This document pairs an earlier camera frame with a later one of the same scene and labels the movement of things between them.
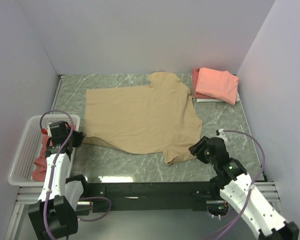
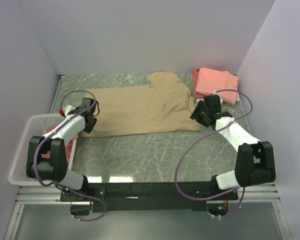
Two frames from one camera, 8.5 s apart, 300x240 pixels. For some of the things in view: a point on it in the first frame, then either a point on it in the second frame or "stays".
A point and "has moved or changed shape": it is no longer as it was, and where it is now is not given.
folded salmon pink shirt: x=221 y=84 stays
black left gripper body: x=74 y=143 -> x=89 y=129
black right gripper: x=193 y=149 -> x=196 y=114
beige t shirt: x=159 y=119 has moved or changed shape
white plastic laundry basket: x=30 y=148 stays
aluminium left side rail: x=62 y=77 stays
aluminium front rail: x=29 y=195 stays
